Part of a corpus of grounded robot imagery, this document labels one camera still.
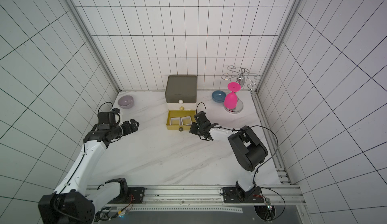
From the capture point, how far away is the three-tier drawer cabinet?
921 millimetres

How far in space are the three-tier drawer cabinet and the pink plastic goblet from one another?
21 centimetres

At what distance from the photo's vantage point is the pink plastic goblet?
0.85 m
